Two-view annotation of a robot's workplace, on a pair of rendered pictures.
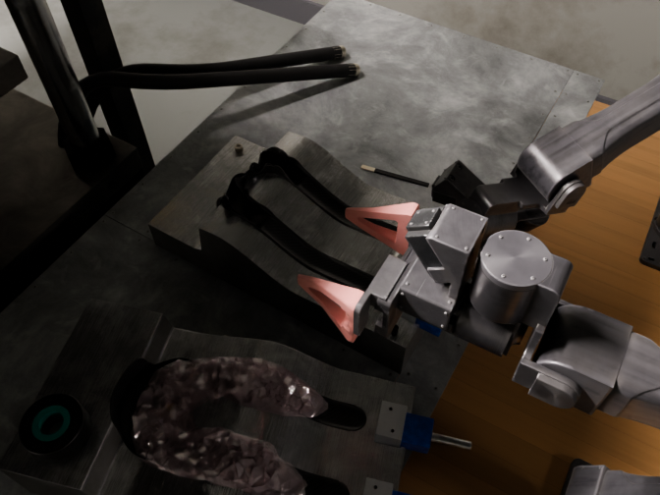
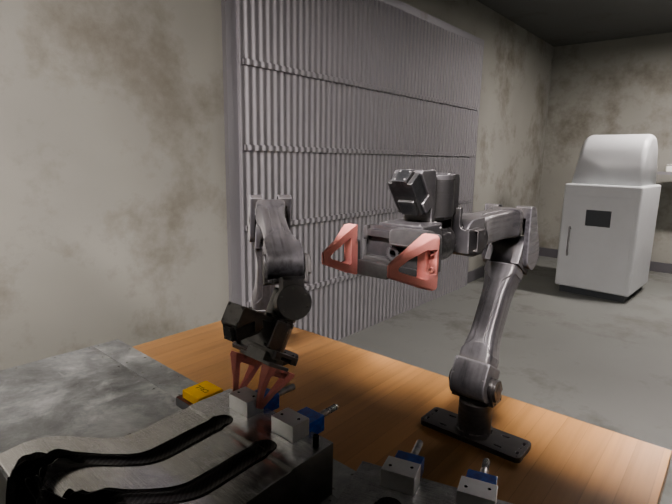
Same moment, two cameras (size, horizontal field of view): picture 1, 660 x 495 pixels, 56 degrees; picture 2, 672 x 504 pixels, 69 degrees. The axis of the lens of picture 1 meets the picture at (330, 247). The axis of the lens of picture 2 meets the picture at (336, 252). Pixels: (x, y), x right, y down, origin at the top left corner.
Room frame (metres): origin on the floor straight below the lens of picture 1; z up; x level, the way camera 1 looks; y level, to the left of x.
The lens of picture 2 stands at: (0.30, 0.55, 1.32)
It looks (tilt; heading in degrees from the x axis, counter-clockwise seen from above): 11 degrees down; 280
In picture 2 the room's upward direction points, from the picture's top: 1 degrees clockwise
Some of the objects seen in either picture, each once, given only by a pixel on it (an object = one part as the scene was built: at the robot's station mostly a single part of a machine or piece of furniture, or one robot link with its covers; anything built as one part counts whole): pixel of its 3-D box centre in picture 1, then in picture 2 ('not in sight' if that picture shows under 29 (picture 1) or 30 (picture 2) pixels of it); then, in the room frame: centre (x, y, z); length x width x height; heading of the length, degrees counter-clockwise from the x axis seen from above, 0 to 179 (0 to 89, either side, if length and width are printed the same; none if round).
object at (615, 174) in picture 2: not in sight; (609, 214); (-1.56, -4.81, 0.80); 0.84 x 0.72 x 1.59; 60
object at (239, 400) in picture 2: not in sight; (267, 398); (0.56, -0.22, 0.89); 0.13 x 0.05 x 0.05; 59
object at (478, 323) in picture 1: (490, 314); (430, 239); (0.29, -0.15, 1.21); 0.07 x 0.06 x 0.07; 60
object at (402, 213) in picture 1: (379, 238); (354, 254); (0.39, -0.05, 1.20); 0.09 x 0.07 x 0.07; 60
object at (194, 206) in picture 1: (308, 228); (136, 498); (0.66, 0.04, 0.87); 0.50 x 0.26 x 0.14; 59
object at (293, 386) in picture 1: (224, 415); not in sight; (0.32, 0.14, 0.90); 0.26 x 0.18 x 0.08; 76
